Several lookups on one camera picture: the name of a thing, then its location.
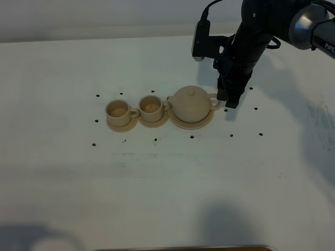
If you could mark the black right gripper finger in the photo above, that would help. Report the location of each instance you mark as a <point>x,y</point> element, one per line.
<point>233,98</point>
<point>222,94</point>

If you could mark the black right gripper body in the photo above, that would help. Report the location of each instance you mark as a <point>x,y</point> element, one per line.
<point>243,53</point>

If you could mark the beige ceramic teapot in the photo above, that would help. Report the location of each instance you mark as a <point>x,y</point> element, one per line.
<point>192,104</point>

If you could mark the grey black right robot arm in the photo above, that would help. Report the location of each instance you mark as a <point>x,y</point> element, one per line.
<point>302,24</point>

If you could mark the beige teapot saucer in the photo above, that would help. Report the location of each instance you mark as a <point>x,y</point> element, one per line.
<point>191,123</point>

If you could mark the beige right teacup saucer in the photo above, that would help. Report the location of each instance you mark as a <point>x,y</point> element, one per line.
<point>156,124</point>

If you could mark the beige teacup saucer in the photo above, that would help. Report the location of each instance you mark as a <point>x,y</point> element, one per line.
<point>156,124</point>
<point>124,128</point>

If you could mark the beige right teacup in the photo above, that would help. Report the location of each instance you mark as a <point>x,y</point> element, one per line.
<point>152,108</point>

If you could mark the beige teacup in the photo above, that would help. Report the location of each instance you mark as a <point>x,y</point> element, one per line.
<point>152,108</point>
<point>119,113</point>

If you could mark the beige left teacup saucer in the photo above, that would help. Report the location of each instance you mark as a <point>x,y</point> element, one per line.
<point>124,128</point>

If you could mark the beige left teacup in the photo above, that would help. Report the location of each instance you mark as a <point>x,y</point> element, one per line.
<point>119,113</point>

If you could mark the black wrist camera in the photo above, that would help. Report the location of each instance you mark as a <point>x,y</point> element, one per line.
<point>207,46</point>

